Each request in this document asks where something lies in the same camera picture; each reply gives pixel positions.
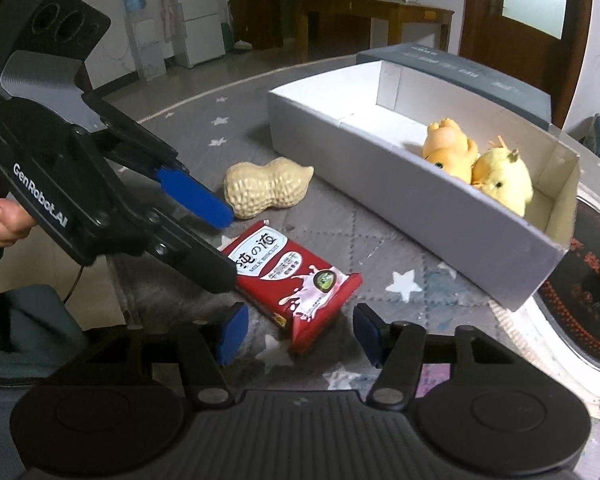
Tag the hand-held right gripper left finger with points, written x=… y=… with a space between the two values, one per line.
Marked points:
x=234 y=332

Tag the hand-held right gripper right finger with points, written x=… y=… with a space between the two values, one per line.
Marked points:
x=366 y=332

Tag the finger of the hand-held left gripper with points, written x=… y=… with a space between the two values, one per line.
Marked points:
x=195 y=197
x=205 y=270

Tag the beige peanut toy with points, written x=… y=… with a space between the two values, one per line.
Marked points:
x=265 y=187

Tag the red biscuit packet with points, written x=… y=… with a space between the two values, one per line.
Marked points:
x=290 y=280

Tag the white cardboard box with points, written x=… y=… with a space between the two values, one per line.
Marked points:
x=380 y=170

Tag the grey star-print desktop mat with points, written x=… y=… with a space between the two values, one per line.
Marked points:
x=360 y=240

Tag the person's left hand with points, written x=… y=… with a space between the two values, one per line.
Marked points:
x=2 y=222

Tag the white water dispenser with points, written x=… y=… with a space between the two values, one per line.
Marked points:
x=145 y=45

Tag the green net bag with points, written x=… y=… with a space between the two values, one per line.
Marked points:
x=226 y=37

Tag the person's teal clothing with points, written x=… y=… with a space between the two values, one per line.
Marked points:
x=20 y=325

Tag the pink hanging towel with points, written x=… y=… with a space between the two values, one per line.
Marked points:
x=168 y=17

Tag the white refrigerator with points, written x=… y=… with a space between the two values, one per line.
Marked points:
x=197 y=10

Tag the orange plush toy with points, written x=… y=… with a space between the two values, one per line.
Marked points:
x=447 y=145

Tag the yellow chick plush toy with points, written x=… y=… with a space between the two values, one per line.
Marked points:
x=505 y=180

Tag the black induction cooker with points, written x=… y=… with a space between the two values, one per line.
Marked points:
x=590 y=285

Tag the wooden side table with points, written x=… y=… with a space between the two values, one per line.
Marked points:
x=380 y=10

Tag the grey-blue box lid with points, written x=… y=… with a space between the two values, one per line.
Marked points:
x=480 y=80

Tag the wooden door with glass pane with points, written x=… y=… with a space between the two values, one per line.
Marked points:
x=490 y=45

